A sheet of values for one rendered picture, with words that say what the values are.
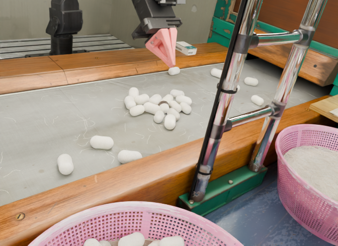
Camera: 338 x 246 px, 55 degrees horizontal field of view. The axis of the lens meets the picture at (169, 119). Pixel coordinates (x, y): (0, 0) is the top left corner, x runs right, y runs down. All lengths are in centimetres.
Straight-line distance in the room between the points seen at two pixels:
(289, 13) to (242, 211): 62
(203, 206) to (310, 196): 16
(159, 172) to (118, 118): 19
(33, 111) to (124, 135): 17
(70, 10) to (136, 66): 27
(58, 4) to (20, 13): 175
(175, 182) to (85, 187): 13
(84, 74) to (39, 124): 20
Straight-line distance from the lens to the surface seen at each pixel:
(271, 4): 105
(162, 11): 72
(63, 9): 97
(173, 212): 41
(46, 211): 40
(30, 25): 276
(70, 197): 41
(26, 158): 52
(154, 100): 66
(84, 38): 127
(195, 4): 225
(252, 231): 56
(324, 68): 90
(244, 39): 39
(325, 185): 63
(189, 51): 95
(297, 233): 59
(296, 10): 101
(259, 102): 79
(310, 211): 57
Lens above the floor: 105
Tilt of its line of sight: 29 degrees down
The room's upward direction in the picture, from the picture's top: 11 degrees clockwise
